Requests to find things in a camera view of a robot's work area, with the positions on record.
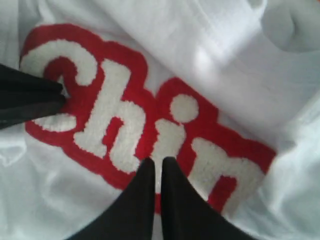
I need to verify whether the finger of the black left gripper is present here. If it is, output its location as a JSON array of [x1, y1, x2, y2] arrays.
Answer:
[[0, 96, 66, 130], [0, 64, 64, 105]]

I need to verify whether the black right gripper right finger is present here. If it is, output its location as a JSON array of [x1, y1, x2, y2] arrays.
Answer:
[[160, 157, 250, 240]]

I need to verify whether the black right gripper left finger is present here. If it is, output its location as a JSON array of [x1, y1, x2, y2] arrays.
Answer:
[[69, 158, 155, 240]]

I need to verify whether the white t-shirt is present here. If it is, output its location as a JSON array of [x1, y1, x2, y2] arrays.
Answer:
[[0, 0, 320, 240]]

